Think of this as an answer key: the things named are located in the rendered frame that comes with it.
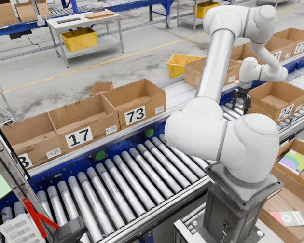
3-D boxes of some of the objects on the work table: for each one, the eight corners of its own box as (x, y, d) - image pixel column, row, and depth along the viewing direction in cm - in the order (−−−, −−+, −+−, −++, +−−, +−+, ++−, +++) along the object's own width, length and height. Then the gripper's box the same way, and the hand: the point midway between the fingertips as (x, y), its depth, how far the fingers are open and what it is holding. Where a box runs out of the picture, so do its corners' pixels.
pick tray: (330, 212, 121) (338, 201, 115) (264, 168, 147) (269, 156, 140) (353, 184, 134) (362, 173, 127) (289, 147, 159) (294, 137, 153)
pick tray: (293, 250, 108) (300, 241, 102) (230, 193, 134) (233, 182, 128) (325, 218, 119) (334, 208, 113) (262, 170, 145) (266, 159, 139)
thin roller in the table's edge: (183, 224, 122) (184, 222, 121) (220, 197, 134) (221, 195, 133) (186, 227, 121) (186, 225, 120) (223, 200, 132) (224, 198, 131)
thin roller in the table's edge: (180, 221, 124) (180, 219, 123) (217, 194, 136) (218, 192, 134) (183, 223, 123) (183, 222, 122) (220, 196, 134) (220, 195, 133)
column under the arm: (264, 235, 114) (284, 196, 94) (228, 268, 103) (242, 233, 83) (224, 197, 131) (234, 158, 111) (189, 223, 121) (193, 184, 100)
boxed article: (267, 213, 122) (268, 212, 121) (297, 212, 122) (298, 210, 121) (273, 227, 116) (274, 226, 115) (305, 225, 116) (307, 224, 115)
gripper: (228, 81, 173) (224, 106, 187) (254, 94, 157) (247, 120, 171) (235, 78, 176) (230, 103, 190) (261, 91, 160) (254, 116, 174)
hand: (239, 109), depth 179 cm, fingers open, 10 cm apart
